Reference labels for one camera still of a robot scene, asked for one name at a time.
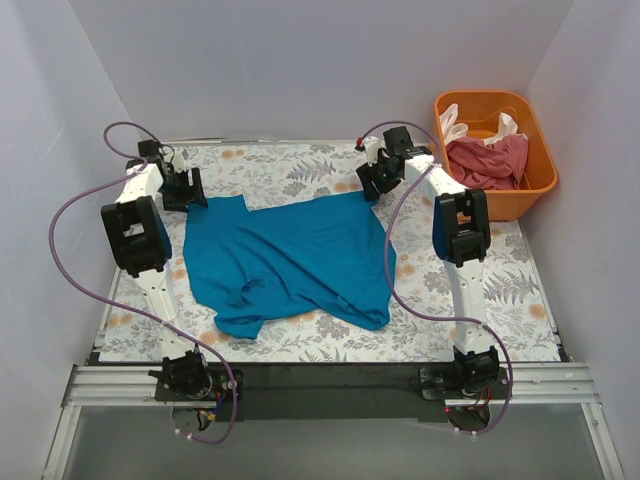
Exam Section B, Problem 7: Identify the blue t shirt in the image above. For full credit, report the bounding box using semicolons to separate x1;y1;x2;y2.
183;192;396;340

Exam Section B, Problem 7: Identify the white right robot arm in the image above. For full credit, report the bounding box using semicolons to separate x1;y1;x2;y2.
355;126;500;400

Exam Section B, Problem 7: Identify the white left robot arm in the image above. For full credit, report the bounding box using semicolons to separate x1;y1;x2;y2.
101;139;213;400

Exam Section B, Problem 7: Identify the white t shirt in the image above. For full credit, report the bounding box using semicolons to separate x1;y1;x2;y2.
439;103;527;146

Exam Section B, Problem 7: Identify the orange plastic bin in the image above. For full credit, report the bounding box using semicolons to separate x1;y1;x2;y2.
433;90;558;221

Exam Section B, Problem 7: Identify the pink t shirt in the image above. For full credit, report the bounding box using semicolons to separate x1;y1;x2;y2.
446;134;529;190

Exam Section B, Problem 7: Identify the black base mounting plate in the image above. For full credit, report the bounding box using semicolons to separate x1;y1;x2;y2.
148;361;510;422

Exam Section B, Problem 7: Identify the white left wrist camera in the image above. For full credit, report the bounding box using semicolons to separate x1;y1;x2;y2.
166;146;187;173

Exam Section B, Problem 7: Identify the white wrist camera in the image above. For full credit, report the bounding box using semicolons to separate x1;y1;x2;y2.
166;146;187;173
355;136;388;166

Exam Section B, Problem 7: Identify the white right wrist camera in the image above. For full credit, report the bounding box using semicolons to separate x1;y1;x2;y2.
355;136;388;166

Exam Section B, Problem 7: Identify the aluminium frame rail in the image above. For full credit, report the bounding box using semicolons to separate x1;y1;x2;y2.
44;363;623;479

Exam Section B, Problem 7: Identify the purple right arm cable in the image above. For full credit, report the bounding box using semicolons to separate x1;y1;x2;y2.
355;119;514;435

